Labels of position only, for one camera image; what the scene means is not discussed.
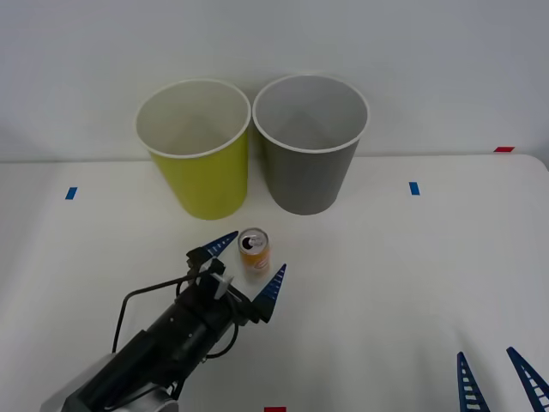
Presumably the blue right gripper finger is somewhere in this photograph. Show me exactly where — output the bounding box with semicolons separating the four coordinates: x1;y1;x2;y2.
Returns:
455;351;480;412
505;346;549;412

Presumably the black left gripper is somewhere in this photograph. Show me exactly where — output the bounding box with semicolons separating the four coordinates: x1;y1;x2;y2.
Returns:
173;230;288;330

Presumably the orange drink can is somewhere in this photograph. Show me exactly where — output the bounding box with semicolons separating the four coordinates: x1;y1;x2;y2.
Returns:
238;227;272;283

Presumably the yellow-green plastic bin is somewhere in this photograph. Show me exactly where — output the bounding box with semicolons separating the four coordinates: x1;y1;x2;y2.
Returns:
135;77;252;221

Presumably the grey plastic bin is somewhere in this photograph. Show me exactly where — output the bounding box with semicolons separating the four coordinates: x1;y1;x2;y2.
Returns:
251;74;371;216

